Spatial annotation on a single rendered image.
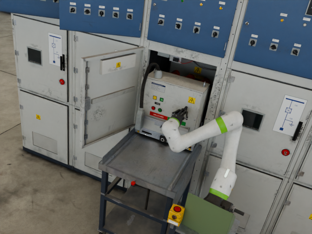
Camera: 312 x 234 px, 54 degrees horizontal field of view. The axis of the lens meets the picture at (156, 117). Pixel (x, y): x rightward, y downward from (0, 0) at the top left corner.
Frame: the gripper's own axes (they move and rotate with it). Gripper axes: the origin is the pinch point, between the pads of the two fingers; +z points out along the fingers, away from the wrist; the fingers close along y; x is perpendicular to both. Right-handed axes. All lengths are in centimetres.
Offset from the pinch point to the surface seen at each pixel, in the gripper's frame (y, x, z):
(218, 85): 18.8, 19.7, 17.5
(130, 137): -41, -38, -6
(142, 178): -10, -38, -48
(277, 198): 89, -64, 17
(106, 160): -41, -38, -45
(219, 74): 17.0, 28.9, 17.5
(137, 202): -27, -106, -6
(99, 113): -63, -14, -23
